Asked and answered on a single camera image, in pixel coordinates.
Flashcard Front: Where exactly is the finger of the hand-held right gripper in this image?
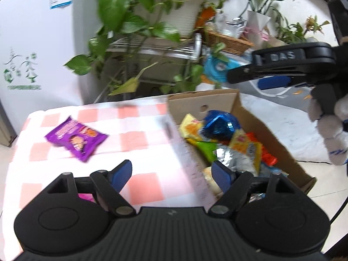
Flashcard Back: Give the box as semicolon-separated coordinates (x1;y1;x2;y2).
227;64;261;84
258;75;291;90

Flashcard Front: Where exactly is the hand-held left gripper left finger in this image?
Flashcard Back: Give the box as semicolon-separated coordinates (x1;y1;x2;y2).
46;160;136;216

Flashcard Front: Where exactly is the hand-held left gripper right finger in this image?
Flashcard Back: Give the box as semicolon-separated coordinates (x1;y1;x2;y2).
208;160;298;215

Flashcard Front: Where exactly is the light blue silver snack packet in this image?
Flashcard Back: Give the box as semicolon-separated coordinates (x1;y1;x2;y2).
216;144;259;176

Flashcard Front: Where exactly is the green snack packet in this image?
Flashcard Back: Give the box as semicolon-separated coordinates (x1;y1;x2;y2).
187;139;218;162

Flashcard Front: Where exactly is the cardboard box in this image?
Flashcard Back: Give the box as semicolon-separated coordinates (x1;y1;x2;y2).
166;88;317;210

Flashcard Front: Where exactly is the large yellow snack packet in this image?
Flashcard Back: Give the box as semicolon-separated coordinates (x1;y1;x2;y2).
228;129;263;169

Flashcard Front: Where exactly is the orange-red snack packet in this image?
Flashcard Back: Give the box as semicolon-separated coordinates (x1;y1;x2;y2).
246;132;278;167

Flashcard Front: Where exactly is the blue foil snack packet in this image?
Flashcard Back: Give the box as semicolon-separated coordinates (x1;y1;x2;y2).
202;110;242;142

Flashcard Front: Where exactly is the purple snack packet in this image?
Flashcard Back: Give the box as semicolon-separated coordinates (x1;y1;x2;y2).
44;116;109;163

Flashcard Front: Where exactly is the small yellow snack packet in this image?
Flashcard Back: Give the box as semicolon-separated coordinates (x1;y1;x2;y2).
179;113;204;139

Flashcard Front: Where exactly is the person's right hand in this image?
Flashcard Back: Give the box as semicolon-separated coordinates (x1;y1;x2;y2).
307;94;348;166

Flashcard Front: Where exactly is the light blue package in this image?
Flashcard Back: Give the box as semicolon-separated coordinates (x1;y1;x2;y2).
203;56;252;84

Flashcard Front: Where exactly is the reddish leafy plant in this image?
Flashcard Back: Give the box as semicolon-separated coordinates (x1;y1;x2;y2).
277;15;331;44

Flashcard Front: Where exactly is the pink checked tablecloth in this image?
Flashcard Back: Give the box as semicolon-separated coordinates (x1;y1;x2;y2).
5;98;208;253

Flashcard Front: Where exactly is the wicker basket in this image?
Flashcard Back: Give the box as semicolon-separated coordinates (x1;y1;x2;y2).
205;28;255;55

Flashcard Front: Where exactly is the silver foil bag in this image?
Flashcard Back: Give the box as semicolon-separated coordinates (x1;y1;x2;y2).
217;13;248;37

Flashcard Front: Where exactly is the plant in white paper wrap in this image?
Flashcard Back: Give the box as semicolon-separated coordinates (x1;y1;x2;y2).
227;0;295;47

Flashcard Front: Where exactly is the orange packet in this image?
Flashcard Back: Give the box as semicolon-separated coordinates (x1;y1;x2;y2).
194;7;217;30

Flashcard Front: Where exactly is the white plant pot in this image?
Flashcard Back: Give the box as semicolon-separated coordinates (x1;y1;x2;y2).
151;0;204;39

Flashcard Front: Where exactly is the green pothos plant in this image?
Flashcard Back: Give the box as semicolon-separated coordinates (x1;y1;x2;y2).
63;0;231;96

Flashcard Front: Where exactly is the white refrigerator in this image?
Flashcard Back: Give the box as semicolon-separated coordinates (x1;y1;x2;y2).
0;0;83;148

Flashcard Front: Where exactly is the metal wire rack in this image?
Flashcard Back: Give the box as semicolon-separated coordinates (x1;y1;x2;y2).
105;34;203;88

